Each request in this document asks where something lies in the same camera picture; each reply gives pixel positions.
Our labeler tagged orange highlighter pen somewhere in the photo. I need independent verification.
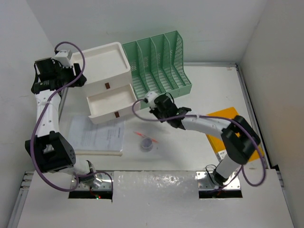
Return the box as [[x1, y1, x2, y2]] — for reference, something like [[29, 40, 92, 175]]
[[134, 131, 158, 143]]

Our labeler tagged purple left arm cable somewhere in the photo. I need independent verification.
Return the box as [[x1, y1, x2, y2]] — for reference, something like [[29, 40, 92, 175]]
[[30, 41, 114, 192]]

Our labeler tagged white front cover board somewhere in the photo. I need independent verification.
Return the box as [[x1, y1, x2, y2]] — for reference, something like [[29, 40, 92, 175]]
[[18, 170, 293, 228]]

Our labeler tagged aluminium table edge rail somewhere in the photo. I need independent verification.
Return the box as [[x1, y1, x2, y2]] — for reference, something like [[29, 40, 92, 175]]
[[184, 62, 272, 169]]

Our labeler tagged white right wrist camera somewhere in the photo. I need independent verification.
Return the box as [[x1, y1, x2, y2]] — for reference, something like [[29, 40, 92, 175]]
[[144, 91, 158, 104]]

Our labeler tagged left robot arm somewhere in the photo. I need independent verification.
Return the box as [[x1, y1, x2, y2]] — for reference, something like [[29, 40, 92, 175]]
[[25, 57, 96, 187]]

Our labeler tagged orange folder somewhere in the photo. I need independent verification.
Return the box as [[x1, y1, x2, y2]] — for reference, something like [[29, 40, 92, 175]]
[[207, 107, 263, 165]]

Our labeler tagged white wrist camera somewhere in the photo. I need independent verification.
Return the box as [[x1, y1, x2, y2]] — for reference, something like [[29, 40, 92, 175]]
[[144, 91, 158, 104], [54, 50, 72, 67]]

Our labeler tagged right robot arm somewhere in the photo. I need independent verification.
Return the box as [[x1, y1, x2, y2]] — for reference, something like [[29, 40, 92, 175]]
[[144, 92, 260, 186]]

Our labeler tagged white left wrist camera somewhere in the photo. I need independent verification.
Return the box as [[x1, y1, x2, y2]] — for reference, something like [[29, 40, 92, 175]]
[[54, 50, 72, 67]]

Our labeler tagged green mesh file rack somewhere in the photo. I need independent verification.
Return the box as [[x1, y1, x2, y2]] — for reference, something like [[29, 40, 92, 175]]
[[123, 31, 192, 99]]

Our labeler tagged white drawer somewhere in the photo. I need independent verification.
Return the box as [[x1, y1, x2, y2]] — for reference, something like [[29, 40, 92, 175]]
[[87, 84, 137, 124]]

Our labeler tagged white drawer organizer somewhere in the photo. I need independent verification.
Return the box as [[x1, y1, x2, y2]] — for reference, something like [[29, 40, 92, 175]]
[[82, 42, 133, 97]]

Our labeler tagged clear mesh document pouch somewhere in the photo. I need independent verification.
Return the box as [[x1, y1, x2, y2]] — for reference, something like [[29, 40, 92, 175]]
[[68, 115, 125, 156]]

